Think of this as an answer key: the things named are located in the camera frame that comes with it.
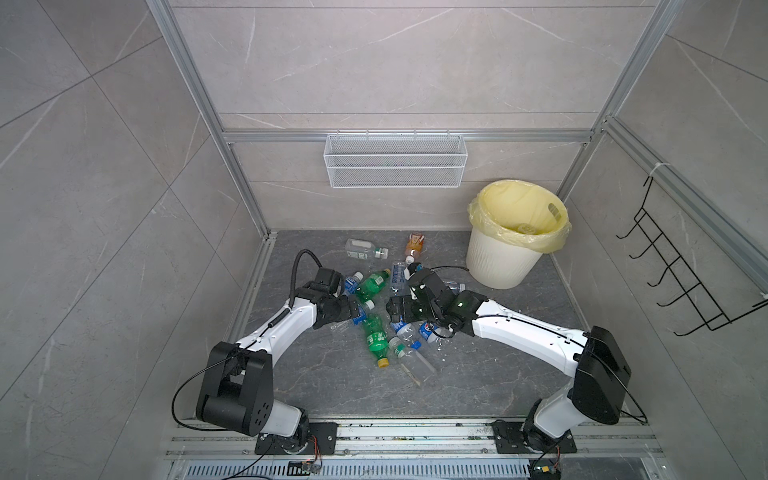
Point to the blue label bottle centre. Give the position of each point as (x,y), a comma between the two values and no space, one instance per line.
(408,333)

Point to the white wire mesh basket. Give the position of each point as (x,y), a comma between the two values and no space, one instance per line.
(395,160)

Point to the Pepsi blue label bottle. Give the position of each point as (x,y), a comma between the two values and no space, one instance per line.
(433,337)

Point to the clear bottle blue cap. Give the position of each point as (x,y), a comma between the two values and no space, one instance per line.
(398,277)

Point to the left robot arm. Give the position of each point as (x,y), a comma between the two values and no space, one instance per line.
(237,390)

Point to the green Sprite bottle yellow cap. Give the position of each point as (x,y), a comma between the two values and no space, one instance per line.
(376,340)

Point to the yellow bin liner bag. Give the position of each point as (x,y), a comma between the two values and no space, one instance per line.
(521,214)

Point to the green bottle upper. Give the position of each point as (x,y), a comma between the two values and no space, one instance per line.
(372,285)

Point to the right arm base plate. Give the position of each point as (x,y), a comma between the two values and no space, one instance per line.
(516,437)

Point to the blue label bottle white cap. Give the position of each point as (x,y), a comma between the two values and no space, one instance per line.
(351,283)

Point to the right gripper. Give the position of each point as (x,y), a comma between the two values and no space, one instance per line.
(405,302)

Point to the amber tea bottle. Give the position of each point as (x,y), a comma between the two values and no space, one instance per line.
(414,247)

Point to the black wire hook rack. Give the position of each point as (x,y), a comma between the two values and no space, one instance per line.
(692,290)

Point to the clear bottle green label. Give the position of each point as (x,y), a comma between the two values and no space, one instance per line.
(365,250)

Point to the aluminium front rail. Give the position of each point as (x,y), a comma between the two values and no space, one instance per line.
(418,448)

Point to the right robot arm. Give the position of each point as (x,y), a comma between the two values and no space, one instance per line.
(597,371)

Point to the clear bottle white cap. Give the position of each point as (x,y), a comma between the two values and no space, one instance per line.
(455,287)

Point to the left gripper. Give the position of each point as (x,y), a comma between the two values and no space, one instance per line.
(347,310)

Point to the Pocari blue label bottle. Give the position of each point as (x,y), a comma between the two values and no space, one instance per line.
(364,309)

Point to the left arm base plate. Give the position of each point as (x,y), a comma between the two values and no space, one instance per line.
(321,436)

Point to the white plastic waste bin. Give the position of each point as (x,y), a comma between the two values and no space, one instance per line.
(496,264)

